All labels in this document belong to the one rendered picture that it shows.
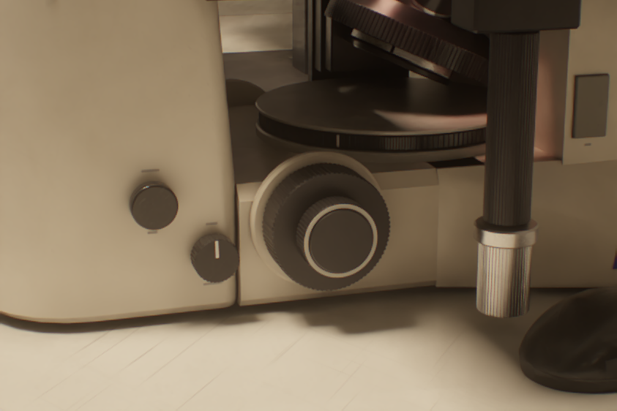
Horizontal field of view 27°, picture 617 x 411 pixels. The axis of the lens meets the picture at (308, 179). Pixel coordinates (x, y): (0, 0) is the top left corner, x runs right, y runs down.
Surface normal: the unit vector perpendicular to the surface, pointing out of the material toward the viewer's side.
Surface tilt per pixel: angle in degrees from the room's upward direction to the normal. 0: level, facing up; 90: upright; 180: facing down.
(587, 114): 90
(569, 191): 49
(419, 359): 0
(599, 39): 90
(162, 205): 90
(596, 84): 90
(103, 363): 0
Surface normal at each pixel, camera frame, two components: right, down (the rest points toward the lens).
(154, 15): 0.29, 0.26
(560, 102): -0.96, 0.07
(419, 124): 0.00, -0.96
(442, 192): -0.04, 0.27
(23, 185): -0.36, 0.26
